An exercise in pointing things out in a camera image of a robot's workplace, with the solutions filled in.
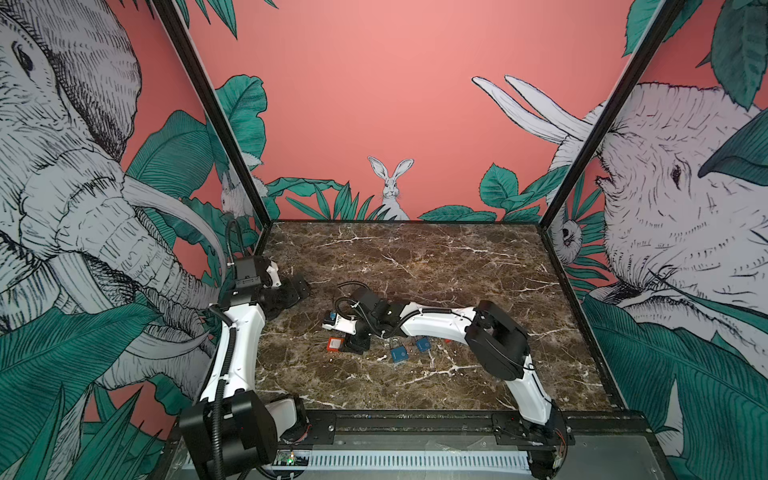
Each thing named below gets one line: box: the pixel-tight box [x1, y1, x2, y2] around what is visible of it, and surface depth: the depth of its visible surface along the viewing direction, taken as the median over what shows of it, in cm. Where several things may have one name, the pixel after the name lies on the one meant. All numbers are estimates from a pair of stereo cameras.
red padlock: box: [326, 336, 345, 352], surface depth 88 cm
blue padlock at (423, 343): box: [416, 336, 431, 352], surface depth 90 cm
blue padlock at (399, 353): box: [392, 346, 408, 363], surface depth 88 cm
